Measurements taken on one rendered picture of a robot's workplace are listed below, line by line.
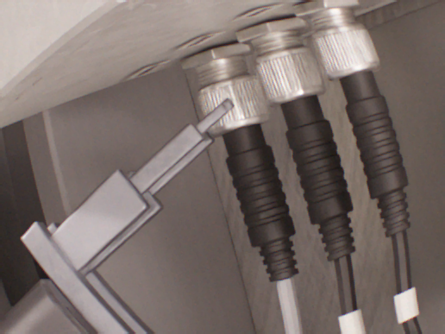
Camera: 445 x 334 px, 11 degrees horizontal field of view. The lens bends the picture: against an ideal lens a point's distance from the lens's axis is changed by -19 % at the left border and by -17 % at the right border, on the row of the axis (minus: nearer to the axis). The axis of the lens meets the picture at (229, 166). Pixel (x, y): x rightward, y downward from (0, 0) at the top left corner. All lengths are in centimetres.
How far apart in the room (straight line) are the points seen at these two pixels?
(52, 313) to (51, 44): 13
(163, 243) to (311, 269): 5
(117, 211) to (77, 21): 15
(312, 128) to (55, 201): 15
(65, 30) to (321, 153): 13
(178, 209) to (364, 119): 18
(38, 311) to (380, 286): 11
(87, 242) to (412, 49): 10
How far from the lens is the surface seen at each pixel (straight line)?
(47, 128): 76
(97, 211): 66
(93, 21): 51
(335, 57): 60
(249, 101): 67
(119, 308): 69
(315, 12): 60
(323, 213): 63
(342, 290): 64
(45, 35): 54
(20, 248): 164
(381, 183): 60
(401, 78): 66
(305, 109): 63
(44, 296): 64
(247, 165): 67
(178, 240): 77
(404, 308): 60
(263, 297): 77
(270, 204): 67
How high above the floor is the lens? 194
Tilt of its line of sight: 40 degrees down
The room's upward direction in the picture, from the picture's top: 6 degrees clockwise
